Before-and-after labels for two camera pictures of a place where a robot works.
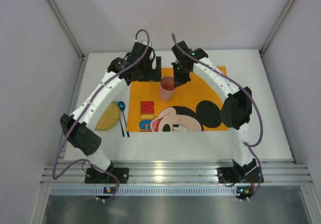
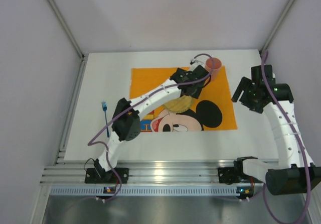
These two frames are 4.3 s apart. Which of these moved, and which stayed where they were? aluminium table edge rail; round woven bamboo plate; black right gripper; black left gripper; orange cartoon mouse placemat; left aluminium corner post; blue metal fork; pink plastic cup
Moved: blue metal fork; round woven bamboo plate; pink plastic cup; black left gripper; black right gripper
Stayed: aluminium table edge rail; orange cartoon mouse placemat; left aluminium corner post
